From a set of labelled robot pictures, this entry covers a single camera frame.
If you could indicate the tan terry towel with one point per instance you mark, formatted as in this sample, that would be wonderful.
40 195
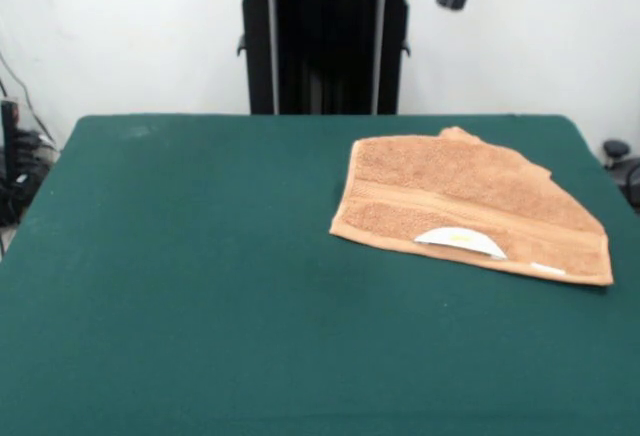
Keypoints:
450 176

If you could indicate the black office chair base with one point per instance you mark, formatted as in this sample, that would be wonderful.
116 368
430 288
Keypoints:
616 148

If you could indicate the dark green table cloth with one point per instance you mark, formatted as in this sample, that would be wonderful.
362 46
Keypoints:
200 281

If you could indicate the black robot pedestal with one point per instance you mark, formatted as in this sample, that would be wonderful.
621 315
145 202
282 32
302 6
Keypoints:
310 56

